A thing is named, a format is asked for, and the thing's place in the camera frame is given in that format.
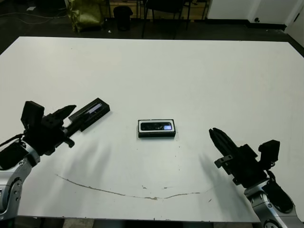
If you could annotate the black trash bin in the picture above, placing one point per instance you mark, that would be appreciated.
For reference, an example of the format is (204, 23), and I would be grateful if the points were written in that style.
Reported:
(122, 17)

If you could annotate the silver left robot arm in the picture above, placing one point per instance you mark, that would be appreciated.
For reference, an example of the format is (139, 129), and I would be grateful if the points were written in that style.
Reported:
(14, 180)

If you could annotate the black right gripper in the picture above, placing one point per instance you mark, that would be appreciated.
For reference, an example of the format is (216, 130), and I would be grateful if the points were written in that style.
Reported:
(247, 168)

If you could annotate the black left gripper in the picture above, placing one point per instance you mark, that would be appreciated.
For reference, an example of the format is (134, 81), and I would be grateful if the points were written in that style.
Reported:
(45, 137)

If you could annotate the black box lid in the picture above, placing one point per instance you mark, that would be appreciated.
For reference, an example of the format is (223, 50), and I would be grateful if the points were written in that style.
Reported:
(95, 110)

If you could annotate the slim black camera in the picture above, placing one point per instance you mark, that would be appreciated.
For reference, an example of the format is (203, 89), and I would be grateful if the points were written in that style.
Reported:
(155, 126)

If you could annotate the crinkled plastic bag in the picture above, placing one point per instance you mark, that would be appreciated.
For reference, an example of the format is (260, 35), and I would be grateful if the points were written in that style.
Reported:
(86, 16)

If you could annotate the black box with white insert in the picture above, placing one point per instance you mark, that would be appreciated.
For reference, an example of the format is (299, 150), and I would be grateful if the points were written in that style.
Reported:
(156, 135)

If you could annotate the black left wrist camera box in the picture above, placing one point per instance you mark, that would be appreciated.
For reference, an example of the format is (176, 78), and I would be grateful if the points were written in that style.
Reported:
(32, 114)

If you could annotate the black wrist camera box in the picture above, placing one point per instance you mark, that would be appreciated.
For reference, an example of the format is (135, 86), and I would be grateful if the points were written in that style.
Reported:
(32, 114)
(269, 150)

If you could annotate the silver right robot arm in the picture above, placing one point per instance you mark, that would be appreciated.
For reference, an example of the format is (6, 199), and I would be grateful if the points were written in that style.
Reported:
(261, 204)

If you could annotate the white paper sheet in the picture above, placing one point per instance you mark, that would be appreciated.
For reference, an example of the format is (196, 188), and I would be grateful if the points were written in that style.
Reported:
(31, 9)

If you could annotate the black folding chair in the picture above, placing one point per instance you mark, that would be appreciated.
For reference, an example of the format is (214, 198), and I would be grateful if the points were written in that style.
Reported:
(166, 7)

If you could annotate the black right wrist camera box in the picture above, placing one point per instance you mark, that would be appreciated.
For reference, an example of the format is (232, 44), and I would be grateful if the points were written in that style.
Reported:
(269, 150)

